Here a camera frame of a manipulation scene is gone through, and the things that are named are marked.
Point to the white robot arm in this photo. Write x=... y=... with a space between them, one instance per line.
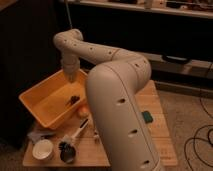
x=110 y=90

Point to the grey cloth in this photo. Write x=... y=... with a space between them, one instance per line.
x=35 y=136

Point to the white bowl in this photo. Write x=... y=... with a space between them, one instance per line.
x=43 y=150

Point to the yellow plastic bin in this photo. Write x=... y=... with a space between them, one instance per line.
x=48 y=100

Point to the teal sponge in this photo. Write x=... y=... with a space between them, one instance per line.
x=147 y=117

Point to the white handled dish brush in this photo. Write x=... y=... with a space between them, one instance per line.
x=70 y=140

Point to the dark grape bunch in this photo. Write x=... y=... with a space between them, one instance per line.
x=73 y=100

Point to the metal fork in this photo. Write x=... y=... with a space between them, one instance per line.
x=96 y=136

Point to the wooden table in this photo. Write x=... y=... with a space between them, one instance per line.
x=91 y=154

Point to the white metal shelf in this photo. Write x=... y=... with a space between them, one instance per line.
x=172 y=38

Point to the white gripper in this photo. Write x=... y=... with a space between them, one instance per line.
x=70 y=65

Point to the orange round fruit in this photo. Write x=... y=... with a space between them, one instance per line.
x=83 y=112

